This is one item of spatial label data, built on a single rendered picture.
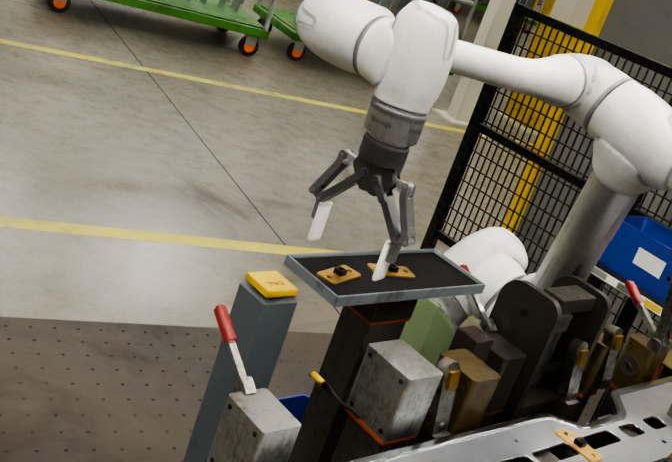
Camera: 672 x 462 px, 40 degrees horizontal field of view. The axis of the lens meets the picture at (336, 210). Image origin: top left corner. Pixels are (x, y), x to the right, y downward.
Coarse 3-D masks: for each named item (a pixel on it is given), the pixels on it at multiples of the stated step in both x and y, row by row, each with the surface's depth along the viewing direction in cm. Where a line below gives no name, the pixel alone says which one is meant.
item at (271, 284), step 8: (248, 272) 142; (256, 272) 143; (264, 272) 144; (272, 272) 145; (248, 280) 142; (256, 280) 141; (264, 280) 142; (272, 280) 143; (280, 280) 143; (256, 288) 141; (264, 288) 139; (272, 288) 140; (280, 288) 141; (288, 288) 142; (296, 288) 143; (272, 296) 140; (280, 296) 141
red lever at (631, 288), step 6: (630, 282) 203; (630, 288) 202; (636, 288) 202; (630, 294) 202; (636, 294) 202; (636, 300) 201; (642, 300) 201; (636, 306) 202; (642, 306) 201; (642, 312) 200; (648, 312) 201; (642, 318) 200; (648, 318) 200; (648, 324) 199; (654, 324) 200; (648, 330) 199; (654, 330) 199
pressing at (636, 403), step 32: (640, 384) 191; (544, 416) 164; (640, 416) 178; (416, 448) 142; (448, 448) 145; (480, 448) 148; (512, 448) 152; (544, 448) 155; (608, 448) 162; (640, 448) 166
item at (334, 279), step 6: (324, 270) 152; (330, 270) 152; (336, 270) 152; (342, 270) 152; (348, 270) 155; (354, 270) 156; (324, 276) 149; (330, 276) 150; (336, 276) 151; (342, 276) 152; (348, 276) 152; (354, 276) 153; (360, 276) 155; (330, 282) 148; (336, 282) 149
